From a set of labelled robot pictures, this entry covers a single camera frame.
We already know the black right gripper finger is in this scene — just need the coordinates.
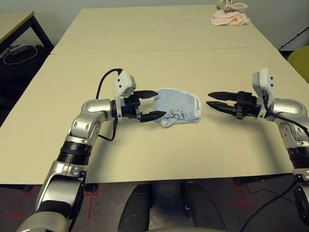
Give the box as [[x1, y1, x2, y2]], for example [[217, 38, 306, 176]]
[[208, 91, 239, 102], [206, 101, 238, 117]]

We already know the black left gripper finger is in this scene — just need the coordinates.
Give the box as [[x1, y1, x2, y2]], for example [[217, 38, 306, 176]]
[[134, 90, 159, 100], [140, 111, 167, 124]]

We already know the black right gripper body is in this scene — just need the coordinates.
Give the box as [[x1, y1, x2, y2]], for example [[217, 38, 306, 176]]
[[234, 91, 262, 120]]

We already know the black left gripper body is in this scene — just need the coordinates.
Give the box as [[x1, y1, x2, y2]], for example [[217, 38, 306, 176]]
[[121, 94, 142, 120]]

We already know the light blue towel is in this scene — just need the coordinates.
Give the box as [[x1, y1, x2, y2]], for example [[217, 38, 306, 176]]
[[153, 87, 203, 128]]

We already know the pink towel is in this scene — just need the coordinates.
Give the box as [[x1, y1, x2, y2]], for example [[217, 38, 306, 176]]
[[211, 10, 251, 27]]

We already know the yellow green chair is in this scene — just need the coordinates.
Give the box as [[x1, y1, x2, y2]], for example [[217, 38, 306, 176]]
[[288, 46, 309, 84]]

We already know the black robot left leg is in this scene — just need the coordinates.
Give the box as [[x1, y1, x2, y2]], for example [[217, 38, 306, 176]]
[[119, 184, 152, 232]]

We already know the black robot leg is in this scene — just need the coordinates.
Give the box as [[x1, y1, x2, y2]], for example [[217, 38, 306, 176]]
[[180, 181, 227, 232], [119, 184, 152, 232]]

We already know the black robot right leg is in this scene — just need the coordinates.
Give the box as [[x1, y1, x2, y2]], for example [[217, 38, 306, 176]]
[[180, 181, 227, 232]]

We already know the beige robot torso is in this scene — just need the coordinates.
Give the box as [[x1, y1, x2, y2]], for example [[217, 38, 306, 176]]
[[147, 225, 219, 232]]

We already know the white power strip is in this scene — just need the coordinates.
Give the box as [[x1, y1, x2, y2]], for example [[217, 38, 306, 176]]
[[8, 44, 28, 55]]

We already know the black framed side table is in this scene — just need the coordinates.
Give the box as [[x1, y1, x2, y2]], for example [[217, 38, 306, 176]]
[[0, 11, 55, 55]]

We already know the red tape cross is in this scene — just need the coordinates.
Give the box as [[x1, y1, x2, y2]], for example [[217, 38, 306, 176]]
[[1, 209, 25, 220]]

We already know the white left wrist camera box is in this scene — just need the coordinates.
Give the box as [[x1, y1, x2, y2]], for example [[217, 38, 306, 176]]
[[112, 70, 138, 119]]

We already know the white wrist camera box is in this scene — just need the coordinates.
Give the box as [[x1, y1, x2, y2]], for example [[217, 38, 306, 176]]
[[112, 70, 138, 119], [251, 67, 276, 120]]

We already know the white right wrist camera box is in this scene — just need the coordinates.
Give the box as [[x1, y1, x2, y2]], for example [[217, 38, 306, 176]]
[[251, 67, 276, 120]]

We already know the black left wrist camera cable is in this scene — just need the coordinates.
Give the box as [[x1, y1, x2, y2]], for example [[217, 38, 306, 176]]
[[95, 68, 123, 142]]

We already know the thin black floor cable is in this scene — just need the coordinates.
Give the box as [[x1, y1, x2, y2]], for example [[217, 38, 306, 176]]
[[247, 185, 292, 197]]

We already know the thick black floor cable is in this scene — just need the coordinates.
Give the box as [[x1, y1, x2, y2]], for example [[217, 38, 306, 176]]
[[240, 180, 298, 232]]

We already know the thin white cable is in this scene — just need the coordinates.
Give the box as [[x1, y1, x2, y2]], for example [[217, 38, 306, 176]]
[[2, 44, 38, 65]]

